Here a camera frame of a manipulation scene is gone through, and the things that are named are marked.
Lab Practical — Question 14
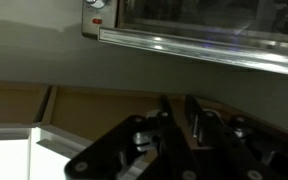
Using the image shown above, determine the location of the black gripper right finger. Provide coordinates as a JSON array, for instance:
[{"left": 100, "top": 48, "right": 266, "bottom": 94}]
[{"left": 184, "top": 94, "right": 288, "bottom": 180}]

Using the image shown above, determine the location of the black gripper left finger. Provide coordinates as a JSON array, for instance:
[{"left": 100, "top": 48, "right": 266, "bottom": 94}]
[{"left": 63, "top": 94, "right": 200, "bottom": 180}]

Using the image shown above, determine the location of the white upper kitchen cabinet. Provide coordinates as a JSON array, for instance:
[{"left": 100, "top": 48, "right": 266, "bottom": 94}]
[{"left": 0, "top": 79, "right": 288, "bottom": 180}]

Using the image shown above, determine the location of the silver oven knob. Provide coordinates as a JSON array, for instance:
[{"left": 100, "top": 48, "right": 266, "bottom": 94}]
[{"left": 85, "top": 0, "right": 107, "bottom": 10}]

